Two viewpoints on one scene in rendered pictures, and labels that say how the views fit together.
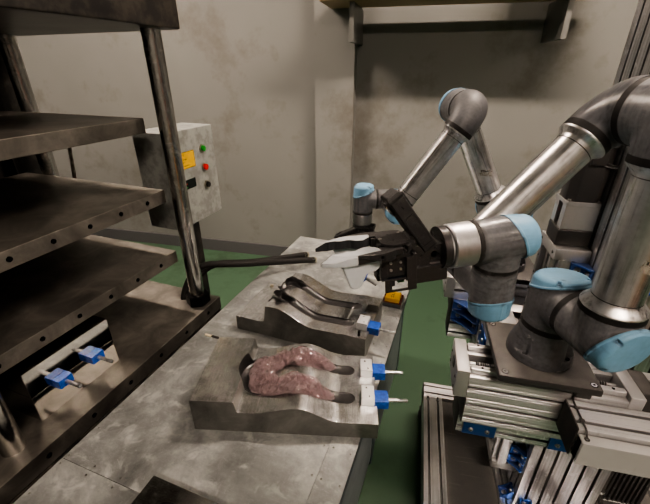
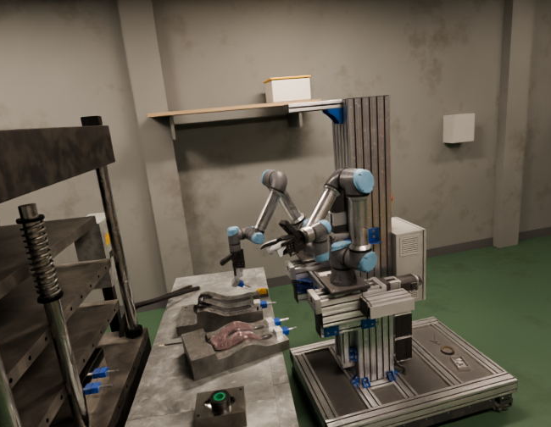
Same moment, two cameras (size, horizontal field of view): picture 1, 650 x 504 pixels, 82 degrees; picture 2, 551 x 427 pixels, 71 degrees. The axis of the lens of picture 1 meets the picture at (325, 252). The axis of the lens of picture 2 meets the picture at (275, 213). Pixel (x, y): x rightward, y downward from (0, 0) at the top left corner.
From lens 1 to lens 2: 1.13 m
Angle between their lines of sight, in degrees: 27
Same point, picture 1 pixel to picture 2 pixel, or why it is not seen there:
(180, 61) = not seen: hidden behind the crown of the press
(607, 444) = (378, 305)
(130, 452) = (166, 402)
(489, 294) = (320, 250)
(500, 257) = (320, 235)
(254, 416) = (227, 358)
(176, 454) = (193, 392)
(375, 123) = (196, 188)
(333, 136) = (167, 202)
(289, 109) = (125, 189)
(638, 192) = (353, 205)
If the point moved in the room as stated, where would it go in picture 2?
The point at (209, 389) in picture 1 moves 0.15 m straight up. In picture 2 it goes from (197, 353) to (193, 325)
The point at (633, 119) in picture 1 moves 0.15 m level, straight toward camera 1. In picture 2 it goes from (343, 183) to (342, 189)
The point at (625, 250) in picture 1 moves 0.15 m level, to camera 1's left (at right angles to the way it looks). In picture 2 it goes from (356, 224) to (331, 231)
